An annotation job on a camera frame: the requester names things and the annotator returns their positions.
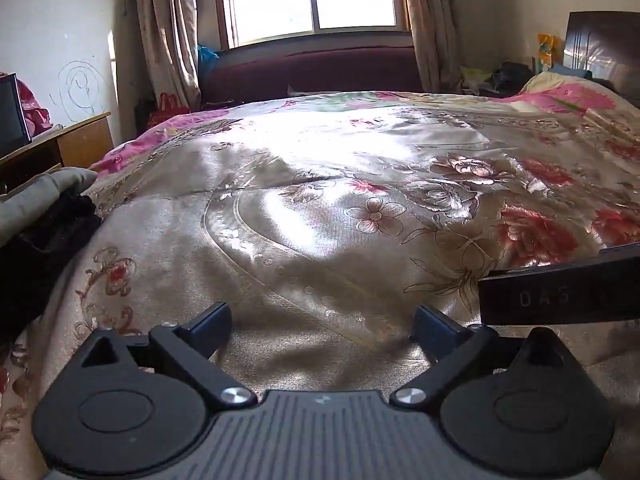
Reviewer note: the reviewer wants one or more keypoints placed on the pink floral bag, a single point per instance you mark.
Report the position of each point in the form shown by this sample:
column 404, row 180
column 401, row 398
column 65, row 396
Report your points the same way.
column 167, row 107

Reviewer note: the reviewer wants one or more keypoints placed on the black garment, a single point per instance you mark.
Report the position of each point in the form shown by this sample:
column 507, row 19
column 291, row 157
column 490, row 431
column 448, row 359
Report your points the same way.
column 45, row 245

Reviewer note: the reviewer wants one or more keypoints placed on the dark clothes pile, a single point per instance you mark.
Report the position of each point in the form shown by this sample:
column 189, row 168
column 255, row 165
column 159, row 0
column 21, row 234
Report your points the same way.
column 510, row 79

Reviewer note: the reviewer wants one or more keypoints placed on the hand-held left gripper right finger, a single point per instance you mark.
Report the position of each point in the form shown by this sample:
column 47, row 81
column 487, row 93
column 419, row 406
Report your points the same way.
column 431, row 327

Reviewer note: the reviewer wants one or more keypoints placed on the pink red cloth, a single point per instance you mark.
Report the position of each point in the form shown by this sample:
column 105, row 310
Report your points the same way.
column 34, row 110

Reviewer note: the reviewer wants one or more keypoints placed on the dark wooden headboard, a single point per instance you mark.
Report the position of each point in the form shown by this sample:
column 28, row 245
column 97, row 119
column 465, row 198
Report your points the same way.
column 602, row 47

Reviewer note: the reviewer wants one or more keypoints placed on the floral pillow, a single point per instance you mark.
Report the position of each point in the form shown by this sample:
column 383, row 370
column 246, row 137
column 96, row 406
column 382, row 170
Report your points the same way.
column 575, row 92

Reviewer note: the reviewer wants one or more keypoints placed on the wooden desk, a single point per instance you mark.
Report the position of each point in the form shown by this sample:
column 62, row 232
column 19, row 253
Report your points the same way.
column 65, row 145

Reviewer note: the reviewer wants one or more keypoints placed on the yellow toy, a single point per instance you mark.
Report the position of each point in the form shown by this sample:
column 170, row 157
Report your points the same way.
column 546, row 49

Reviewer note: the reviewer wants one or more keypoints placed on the grey garment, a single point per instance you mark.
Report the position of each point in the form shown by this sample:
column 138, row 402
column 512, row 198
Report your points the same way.
column 35, row 200

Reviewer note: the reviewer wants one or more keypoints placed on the maroon sofa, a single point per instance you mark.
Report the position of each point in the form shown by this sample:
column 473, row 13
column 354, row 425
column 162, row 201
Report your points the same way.
column 310, row 72

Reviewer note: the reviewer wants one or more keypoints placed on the floral satin bedspread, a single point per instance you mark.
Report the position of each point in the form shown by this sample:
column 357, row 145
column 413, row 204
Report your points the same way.
column 320, row 200

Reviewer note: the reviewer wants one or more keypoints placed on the black monitor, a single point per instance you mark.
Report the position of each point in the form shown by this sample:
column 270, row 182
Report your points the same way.
column 12, row 112

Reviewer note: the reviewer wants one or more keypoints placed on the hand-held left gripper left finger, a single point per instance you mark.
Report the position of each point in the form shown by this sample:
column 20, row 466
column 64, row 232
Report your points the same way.
column 214, row 321

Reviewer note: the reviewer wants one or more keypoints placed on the beige patterned curtain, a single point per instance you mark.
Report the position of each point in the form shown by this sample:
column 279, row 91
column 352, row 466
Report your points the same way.
column 167, row 30
column 430, row 22

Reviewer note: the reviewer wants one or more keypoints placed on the white green paper item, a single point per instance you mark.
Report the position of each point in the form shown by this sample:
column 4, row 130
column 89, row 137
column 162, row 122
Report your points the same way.
column 474, row 75

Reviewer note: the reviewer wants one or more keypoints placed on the blue plastic bag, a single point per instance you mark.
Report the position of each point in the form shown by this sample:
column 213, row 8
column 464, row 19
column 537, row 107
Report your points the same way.
column 206, row 62

